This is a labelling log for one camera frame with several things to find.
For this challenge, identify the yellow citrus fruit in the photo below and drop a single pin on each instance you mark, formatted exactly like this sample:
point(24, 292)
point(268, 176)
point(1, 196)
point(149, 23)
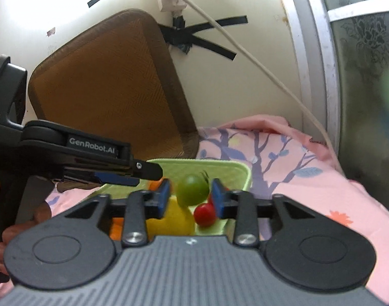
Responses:
point(175, 223)

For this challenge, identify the light green plastic basin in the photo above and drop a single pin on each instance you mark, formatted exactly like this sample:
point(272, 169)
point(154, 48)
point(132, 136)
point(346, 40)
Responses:
point(228, 172)

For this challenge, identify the brown woven seat cushion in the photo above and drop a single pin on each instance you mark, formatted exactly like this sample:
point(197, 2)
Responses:
point(111, 86)

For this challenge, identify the white framed glass door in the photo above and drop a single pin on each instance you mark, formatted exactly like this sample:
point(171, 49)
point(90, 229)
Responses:
point(312, 54)

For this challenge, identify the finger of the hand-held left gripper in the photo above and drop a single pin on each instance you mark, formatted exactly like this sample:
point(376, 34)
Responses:
point(118, 178)
point(148, 170)

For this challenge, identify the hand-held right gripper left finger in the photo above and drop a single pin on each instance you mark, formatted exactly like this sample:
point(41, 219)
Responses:
point(164, 197)

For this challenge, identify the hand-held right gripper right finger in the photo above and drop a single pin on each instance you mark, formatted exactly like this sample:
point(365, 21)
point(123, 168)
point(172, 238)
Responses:
point(218, 200)

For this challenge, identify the pink printed cloth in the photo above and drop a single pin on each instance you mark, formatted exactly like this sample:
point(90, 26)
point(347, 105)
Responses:
point(309, 191)

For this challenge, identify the person's left hand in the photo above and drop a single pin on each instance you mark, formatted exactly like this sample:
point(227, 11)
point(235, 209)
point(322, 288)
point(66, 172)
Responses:
point(43, 213)

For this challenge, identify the green tomato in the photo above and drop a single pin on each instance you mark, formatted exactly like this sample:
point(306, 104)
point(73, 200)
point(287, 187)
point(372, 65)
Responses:
point(192, 190)

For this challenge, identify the small red tomato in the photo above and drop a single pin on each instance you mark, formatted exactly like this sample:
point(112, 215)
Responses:
point(204, 215)

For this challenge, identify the orange mandarin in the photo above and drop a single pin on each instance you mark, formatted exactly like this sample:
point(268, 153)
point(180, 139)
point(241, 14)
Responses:
point(117, 231)
point(155, 185)

